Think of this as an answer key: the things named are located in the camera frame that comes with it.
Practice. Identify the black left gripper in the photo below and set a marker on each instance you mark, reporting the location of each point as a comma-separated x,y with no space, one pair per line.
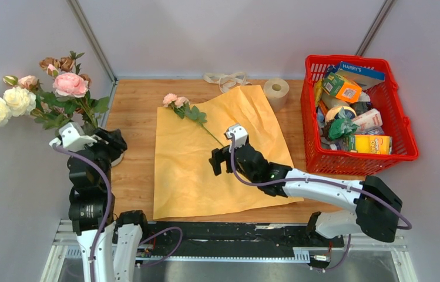
116,145

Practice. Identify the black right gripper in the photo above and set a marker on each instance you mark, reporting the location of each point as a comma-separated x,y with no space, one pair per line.
219,156

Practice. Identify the artificial flower bunch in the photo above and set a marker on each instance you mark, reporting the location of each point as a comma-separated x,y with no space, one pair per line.
182,107

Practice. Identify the large pink rose stem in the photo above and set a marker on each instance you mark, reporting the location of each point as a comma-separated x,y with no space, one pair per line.
71,86

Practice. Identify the white ribbon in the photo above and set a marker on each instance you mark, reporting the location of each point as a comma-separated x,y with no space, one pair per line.
226,81

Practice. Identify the brown rose stem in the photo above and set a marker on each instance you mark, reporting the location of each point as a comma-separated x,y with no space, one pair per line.
54,67

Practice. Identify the white rose stem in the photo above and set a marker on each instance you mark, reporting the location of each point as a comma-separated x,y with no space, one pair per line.
43,107

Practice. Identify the peach rose stem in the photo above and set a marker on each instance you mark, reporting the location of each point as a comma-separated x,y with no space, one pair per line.
29,83

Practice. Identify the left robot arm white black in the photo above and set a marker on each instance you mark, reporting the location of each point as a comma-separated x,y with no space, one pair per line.
108,244

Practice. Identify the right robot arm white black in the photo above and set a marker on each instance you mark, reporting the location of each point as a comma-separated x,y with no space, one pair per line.
368,206

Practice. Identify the beige cylindrical vase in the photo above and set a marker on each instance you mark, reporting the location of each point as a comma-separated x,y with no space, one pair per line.
118,160

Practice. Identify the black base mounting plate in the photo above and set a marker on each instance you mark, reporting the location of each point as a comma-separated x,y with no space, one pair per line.
207,240

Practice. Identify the round yellow white container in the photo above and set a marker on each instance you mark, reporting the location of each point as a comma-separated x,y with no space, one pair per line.
339,112

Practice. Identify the green crumpled bag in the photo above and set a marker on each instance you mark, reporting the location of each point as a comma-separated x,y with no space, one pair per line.
339,128

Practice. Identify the green orange carton box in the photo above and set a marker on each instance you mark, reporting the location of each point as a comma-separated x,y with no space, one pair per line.
341,88

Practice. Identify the yellow orange snack box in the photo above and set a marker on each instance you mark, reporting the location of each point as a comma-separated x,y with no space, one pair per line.
369,144

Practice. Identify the blue Harry's box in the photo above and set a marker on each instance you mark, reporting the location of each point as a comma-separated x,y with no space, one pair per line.
366,78

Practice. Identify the red plastic shopping basket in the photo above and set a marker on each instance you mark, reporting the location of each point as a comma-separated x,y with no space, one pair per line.
383,96

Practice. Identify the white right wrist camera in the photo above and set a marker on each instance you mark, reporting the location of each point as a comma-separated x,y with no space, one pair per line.
238,136

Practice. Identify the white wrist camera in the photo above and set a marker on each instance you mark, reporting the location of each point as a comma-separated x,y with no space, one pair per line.
72,138
238,136

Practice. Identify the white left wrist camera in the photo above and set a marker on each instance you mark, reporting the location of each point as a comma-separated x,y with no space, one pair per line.
72,138

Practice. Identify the aluminium frame rail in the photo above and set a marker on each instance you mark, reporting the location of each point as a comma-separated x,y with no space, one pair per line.
401,260

